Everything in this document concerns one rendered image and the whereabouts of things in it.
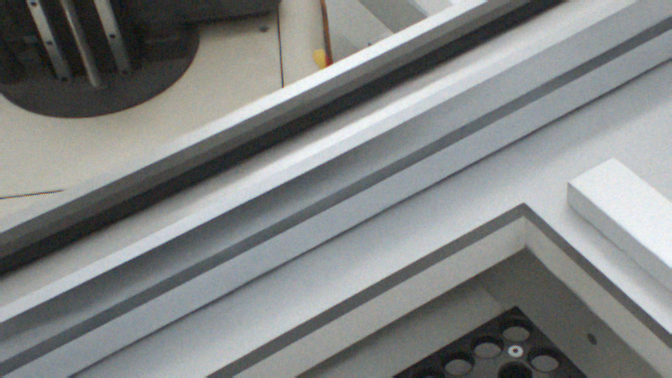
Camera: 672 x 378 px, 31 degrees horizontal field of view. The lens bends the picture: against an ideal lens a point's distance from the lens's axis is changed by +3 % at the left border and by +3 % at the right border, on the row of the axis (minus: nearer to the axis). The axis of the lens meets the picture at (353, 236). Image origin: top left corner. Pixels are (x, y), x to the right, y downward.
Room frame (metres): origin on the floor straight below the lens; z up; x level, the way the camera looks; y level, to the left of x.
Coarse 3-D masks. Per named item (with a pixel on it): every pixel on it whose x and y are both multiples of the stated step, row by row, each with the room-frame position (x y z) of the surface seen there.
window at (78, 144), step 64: (0, 0) 0.30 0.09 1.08; (64, 0) 0.30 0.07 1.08; (128, 0) 0.31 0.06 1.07; (192, 0) 0.32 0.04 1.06; (256, 0) 0.33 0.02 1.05; (320, 0) 0.34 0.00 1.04; (384, 0) 0.35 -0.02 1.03; (448, 0) 0.36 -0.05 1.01; (512, 0) 0.37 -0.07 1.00; (0, 64) 0.29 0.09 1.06; (64, 64) 0.30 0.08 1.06; (128, 64) 0.31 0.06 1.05; (192, 64) 0.32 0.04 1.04; (256, 64) 0.33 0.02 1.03; (320, 64) 0.34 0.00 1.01; (384, 64) 0.35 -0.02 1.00; (0, 128) 0.29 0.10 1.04; (64, 128) 0.30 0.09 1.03; (128, 128) 0.30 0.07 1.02; (192, 128) 0.31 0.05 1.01; (256, 128) 0.32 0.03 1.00; (0, 192) 0.29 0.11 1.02; (64, 192) 0.29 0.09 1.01
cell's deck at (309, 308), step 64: (576, 128) 0.35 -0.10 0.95; (640, 128) 0.35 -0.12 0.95; (448, 192) 0.33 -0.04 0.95; (512, 192) 0.32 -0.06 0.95; (320, 256) 0.30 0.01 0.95; (384, 256) 0.30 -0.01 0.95; (448, 256) 0.30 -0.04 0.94; (576, 256) 0.29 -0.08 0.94; (192, 320) 0.28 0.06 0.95; (256, 320) 0.28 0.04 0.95; (320, 320) 0.28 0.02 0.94; (384, 320) 0.29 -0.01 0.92; (640, 320) 0.26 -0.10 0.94
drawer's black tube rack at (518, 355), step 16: (544, 336) 0.28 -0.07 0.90; (512, 352) 0.28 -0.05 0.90; (528, 352) 0.28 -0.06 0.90; (544, 352) 0.28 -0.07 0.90; (560, 352) 0.28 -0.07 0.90; (496, 368) 0.27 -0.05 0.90; (512, 368) 0.27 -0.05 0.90; (528, 368) 0.27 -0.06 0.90; (560, 368) 0.27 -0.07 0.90; (576, 368) 0.27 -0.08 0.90
